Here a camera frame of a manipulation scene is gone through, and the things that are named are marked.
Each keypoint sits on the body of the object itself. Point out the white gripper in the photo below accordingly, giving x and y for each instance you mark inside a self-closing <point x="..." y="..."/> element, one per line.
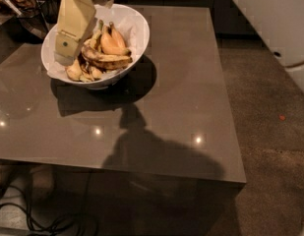
<point x="75" y="18"/>

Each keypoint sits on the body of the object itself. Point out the dark spotted banana front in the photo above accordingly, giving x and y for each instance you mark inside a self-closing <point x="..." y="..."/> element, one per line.
<point x="105" y="61"/>

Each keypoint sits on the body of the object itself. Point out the green-stemmed banana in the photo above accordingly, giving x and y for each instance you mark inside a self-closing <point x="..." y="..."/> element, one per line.
<point x="93" y="41"/>

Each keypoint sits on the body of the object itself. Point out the yellow banana middle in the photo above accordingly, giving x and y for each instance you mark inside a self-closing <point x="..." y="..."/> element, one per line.
<point x="109" y="45"/>

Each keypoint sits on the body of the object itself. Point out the yellow banana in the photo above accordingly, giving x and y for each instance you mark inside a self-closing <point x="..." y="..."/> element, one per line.
<point x="117" y="36"/>
<point x="109" y="45"/>

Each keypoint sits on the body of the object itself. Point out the yellow banana right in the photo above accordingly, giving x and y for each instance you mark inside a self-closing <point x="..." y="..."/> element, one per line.
<point x="117" y="36"/>

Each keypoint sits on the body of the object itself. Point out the white bowl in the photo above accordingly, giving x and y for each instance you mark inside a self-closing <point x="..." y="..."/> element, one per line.
<point x="135" y="27"/>

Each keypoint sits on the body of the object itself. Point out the long spotted banana left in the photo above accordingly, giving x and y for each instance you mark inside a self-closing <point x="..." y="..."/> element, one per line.
<point x="74" y="71"/>

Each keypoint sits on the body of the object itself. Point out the black mesh pen cup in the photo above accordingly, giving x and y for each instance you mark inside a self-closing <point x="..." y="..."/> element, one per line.
<point x="49" y="9"/>

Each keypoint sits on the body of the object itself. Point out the small bananas at bottom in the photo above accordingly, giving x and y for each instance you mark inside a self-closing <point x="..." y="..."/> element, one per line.
<point x="90" y="73"/>

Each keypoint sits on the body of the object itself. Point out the black mesh desk tray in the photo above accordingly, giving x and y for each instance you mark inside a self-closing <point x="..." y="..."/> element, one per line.
<point x="31" y="29"/>

